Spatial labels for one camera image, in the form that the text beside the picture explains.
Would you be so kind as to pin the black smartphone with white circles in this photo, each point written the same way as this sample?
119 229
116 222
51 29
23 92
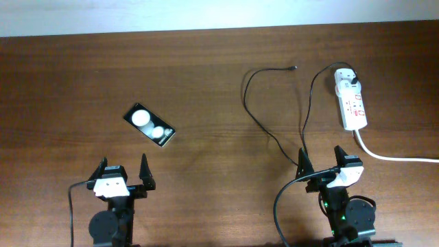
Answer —
149 124

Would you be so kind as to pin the white charger plug adapter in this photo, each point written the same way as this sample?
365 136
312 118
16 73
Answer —
346 82

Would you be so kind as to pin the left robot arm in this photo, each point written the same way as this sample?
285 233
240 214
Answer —
113 227

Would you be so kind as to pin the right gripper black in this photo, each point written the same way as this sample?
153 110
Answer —
304 169

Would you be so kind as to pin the white power strip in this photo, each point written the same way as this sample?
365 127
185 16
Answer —
352 112

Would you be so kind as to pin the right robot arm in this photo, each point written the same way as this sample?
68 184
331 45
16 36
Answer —
351 218

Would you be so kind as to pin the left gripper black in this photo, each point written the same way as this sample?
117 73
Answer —
148 182

